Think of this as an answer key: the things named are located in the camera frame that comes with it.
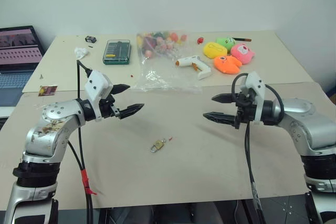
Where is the pink plush toy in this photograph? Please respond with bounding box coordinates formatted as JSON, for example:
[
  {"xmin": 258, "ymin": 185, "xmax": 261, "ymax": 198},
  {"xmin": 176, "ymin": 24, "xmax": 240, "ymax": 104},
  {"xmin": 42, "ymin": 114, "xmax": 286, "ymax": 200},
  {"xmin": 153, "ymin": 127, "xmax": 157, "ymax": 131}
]
[{"xmin": 230, "ymin": 43, "xmax": 256, "ymax": 65}]

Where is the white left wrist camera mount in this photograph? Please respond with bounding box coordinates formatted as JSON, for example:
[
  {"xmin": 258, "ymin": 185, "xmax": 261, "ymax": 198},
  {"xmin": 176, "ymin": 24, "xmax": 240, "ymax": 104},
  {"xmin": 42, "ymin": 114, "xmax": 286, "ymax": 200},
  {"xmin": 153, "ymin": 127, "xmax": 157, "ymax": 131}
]
[{"xmin": 84, "ymin": 71, "xmax": 114, "ymax": 123}]

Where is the orange plush toy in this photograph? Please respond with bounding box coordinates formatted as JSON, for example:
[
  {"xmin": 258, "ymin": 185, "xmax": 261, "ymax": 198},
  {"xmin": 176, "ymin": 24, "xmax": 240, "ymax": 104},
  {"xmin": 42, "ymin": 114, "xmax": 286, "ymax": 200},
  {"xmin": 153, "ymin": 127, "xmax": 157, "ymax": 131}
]
[{"xmin": 213, "ymin": 55, "xmax": 243, "ymax": 74}]

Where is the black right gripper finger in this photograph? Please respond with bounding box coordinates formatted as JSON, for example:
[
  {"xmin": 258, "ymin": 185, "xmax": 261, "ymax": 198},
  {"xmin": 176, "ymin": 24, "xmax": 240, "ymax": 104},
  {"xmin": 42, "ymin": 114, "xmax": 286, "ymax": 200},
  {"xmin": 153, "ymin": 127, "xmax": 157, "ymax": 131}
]
[
  {"xmin": 211, "ymin": 93, "xmax": 238, "ymax": 105},
  {"xmin": 202, "ymin": 111, "xmax": 238, "ymax": 129}
]

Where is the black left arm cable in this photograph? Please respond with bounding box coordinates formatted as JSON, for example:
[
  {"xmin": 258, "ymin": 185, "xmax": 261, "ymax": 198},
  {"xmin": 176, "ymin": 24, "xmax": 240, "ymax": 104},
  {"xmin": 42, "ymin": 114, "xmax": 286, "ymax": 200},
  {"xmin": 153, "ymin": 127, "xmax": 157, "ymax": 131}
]
[{"xmin": 67, "ymin": 59, "xmax": 99, "ymax": 224}]

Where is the green screwdriver bit case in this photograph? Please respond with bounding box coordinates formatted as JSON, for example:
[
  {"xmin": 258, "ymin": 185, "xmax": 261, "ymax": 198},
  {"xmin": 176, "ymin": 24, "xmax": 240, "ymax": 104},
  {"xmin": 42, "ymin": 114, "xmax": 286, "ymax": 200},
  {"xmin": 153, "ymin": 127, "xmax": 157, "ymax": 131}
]
[{"xmin": 102, "ymin": 39, "xmax": 132, "ymax": 66}]

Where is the green plush toy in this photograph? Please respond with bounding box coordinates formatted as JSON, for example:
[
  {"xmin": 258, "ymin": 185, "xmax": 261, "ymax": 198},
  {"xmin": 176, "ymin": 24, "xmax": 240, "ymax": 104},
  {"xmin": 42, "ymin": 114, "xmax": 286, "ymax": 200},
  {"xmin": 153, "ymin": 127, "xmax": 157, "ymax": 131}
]
[{"xmin": 215, "ymin": 36, "xmax": 237, "ymax": 51}]

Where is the yellow plush toy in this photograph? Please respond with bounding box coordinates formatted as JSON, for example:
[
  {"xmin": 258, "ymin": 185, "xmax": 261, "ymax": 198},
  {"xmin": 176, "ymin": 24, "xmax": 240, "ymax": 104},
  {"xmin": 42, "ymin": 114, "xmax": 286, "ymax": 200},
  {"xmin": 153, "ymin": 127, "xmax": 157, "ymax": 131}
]
[{"xmin": 203, "ymin": 41, "xmax": 228, "ymax": 60}]

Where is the black plate with white marks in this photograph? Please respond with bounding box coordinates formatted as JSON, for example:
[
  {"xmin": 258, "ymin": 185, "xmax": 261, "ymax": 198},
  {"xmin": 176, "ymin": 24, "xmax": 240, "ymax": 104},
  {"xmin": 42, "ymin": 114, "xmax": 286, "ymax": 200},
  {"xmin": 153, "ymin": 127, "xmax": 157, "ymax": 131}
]
[{"xmin": 258, "ymin": 194, "xmax": 312, "ymax": 224}]

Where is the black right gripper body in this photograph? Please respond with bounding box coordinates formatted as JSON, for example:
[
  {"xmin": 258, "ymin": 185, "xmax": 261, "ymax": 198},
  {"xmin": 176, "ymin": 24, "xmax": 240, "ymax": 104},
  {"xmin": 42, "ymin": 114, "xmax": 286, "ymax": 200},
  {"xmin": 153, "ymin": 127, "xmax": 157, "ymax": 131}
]
[{"xmin": 234, "ymin": 88, "xmax": 258, "ymax": 130}]

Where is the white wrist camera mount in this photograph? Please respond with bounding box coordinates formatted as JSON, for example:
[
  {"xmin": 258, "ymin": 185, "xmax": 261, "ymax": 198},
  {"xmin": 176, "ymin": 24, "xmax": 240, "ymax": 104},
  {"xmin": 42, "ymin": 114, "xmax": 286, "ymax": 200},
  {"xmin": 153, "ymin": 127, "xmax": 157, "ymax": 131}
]
[
  {"xmin": 245, "ymin": 71, "xmax": 267, "ymax": 125},
  {"xmin": 84, "ymin": 71, "xmax": 114, "ymax": 123}
]

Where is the clear bag of colourful balls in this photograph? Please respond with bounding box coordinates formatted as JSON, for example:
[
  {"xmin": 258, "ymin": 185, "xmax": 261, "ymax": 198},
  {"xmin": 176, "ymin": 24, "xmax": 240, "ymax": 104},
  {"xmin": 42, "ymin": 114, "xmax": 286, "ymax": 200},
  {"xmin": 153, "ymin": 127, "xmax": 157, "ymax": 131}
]
[{"xmin": 134, "ymin": 30, "xmax": 205, "ymax": 95}]

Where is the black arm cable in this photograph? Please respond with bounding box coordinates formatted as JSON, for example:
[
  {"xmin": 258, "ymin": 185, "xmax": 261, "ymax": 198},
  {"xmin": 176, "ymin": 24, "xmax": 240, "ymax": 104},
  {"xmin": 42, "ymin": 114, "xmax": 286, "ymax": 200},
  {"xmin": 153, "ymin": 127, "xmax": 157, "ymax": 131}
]
[
  {"xmin": 67, "ymin": 59, "xmax": 99, "ymax": 224},
  {"xmin": 230, "ymin": 72, "xmax": 286, "ymax": 224}
]

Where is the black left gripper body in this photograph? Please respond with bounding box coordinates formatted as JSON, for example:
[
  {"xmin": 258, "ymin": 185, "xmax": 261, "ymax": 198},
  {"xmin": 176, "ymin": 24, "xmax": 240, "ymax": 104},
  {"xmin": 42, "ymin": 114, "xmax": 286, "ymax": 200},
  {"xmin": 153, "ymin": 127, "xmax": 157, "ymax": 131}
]
[{"xmin": 100, "ymin": 94, "xmax": 122, "ymax": 119}]

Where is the white hot glue gun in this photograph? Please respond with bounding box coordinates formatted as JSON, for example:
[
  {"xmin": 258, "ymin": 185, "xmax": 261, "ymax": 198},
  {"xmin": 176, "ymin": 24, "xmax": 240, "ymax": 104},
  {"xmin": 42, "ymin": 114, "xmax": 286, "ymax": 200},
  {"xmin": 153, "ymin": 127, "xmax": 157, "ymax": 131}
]
[{"xmin": 175, "ymin": 55, "xmax": 212, "ymax": 81}]

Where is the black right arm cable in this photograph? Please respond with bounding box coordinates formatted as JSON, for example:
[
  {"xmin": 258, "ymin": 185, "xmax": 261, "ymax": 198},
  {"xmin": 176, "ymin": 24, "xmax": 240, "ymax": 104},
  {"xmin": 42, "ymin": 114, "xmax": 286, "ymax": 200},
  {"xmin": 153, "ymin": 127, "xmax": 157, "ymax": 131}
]
[{"xmin": 230, "ymin": 72, "xmax": 286, "ymax": 224}]

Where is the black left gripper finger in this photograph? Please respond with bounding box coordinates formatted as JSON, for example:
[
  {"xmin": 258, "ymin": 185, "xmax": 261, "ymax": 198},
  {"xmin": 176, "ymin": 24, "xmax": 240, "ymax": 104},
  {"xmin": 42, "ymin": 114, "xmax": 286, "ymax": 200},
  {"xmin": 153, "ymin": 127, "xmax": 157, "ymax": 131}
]
[
  {"xmin": 119, "ymin": 103, "xmax": 145, "ymax": 120},
  {"xmin": 112, "ymin": 83, "xmax": 131, "ymax": 95}
]

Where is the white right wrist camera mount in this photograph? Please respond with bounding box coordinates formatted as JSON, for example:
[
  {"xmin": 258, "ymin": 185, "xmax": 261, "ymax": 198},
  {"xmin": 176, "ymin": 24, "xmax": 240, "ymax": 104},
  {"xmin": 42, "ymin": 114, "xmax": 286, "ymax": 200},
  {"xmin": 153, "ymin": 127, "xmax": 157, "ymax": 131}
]
[{"xmin": 245, "ymin": 71, "xmax": 267, "ymax": 125}]

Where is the small brass padlock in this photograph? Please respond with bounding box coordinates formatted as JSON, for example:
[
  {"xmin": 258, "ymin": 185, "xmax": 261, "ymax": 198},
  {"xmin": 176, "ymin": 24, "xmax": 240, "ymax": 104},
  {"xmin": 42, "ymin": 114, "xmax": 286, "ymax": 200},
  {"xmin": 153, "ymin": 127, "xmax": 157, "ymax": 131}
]
[{"xmin": 150, "ymin": 138, "xmax": 166, "ymax": 154}]

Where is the crumpled clear plastic wrap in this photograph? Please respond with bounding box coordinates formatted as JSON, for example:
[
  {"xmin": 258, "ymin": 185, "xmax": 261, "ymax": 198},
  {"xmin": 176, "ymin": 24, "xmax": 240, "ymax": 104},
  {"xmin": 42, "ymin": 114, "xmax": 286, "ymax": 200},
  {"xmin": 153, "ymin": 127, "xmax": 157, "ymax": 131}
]
[{"xmin": 73, "ymin": 46, "xmax": 90, "ymax": 60}]

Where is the small printed card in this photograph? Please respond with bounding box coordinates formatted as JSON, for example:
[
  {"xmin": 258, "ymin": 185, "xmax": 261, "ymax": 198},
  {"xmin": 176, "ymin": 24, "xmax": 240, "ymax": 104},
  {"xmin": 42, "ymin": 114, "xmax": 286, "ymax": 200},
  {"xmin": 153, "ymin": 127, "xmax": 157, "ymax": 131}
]
[{"xmin": 38, "ymin": 85, "xmax": 59, "ymax": 97}]

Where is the open laptop computer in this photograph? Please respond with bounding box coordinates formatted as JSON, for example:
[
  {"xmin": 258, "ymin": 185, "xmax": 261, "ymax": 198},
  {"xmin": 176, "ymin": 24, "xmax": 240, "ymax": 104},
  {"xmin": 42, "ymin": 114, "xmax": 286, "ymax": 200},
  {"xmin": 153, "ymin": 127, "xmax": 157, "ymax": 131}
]
[{"xmin": 0, "ymin": 25, "xmax": 46, "ymax": 118}]

